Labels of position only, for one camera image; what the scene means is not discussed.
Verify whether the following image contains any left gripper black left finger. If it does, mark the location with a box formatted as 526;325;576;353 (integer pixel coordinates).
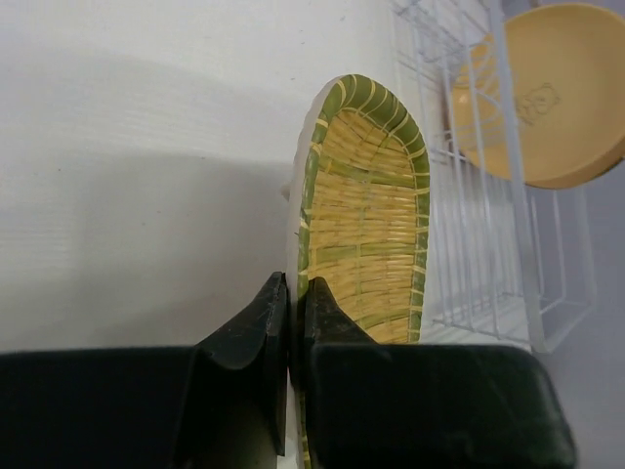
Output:
1;273;288;468

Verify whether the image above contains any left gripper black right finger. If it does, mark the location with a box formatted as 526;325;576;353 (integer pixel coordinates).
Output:
293;277;577;468

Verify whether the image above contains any green yellow woven-pattern plate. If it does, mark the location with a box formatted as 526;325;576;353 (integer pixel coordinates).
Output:
285;74;434;468

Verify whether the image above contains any round yellow plate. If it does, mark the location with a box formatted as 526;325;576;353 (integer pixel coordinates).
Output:
451;3;624;189

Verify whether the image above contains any white wire dish rack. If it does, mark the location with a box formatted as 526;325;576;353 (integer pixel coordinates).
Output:
391;1;597;354

